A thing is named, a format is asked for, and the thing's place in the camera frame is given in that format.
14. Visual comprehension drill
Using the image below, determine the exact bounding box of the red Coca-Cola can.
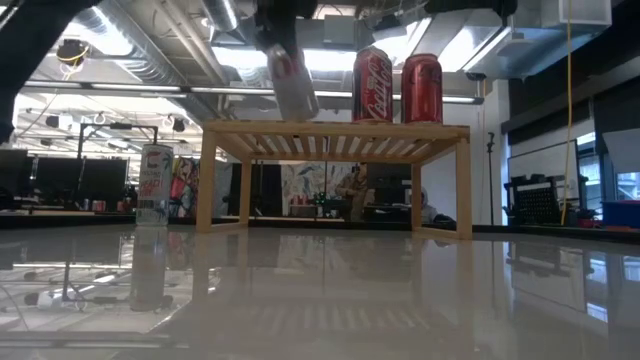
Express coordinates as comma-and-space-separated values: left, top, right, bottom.
400, 53, 444, 125

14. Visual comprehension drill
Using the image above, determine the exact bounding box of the white Celsius can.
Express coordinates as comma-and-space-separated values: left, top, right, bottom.
135, 143, 175, 227

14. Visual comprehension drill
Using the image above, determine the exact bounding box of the black monitor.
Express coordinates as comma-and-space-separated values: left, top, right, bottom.
33, 156, 130, 207
0, 148, 30, 211

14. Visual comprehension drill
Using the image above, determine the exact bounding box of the blue bin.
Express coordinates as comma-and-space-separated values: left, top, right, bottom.
601, 199, 640, 230

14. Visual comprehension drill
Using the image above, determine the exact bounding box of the colourful wall mural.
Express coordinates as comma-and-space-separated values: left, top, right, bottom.
169, 157, 354, 219

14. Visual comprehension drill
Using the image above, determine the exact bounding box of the black tripod stand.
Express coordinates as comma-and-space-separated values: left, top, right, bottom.
485, 131, 497, 227

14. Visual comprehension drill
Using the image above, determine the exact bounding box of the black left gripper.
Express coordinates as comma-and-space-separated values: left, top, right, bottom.
252, 0, 319, 57

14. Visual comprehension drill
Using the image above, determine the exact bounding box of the red cola can black lettering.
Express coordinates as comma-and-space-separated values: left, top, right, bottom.
352, 45, 394, 124

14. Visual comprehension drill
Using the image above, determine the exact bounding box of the black aluminium table frame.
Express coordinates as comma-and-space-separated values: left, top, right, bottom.
0, 212, 640, 246

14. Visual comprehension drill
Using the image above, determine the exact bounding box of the silver ventilation duct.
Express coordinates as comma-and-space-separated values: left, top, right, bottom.
201, 0, 240, 32

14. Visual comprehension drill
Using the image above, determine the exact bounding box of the silver Diet Coke can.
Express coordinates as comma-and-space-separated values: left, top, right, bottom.
265, 43, 320, 123

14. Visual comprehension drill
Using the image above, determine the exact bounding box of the wooden slatted shelf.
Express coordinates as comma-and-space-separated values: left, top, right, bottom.
195, 118, 474, 241

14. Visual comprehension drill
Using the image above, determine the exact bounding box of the black pegboard rack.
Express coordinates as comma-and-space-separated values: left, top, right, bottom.
503, 173, 567, 227

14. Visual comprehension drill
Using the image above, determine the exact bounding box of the person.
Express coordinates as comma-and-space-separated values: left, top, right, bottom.
334, 162, 376, 224
418, 186, 456, 225

